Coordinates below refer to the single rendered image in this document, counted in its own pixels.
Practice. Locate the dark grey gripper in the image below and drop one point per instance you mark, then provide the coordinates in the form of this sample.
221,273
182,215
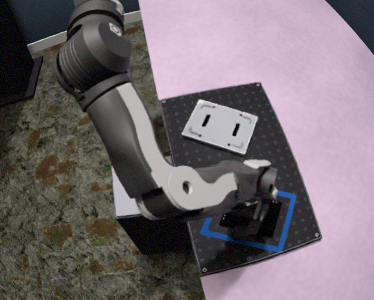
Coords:
253,212

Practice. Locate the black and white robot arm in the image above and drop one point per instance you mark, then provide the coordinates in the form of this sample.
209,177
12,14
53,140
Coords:
94,61

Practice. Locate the blue tape rectangle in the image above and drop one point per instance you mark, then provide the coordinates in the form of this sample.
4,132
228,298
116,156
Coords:
205,231

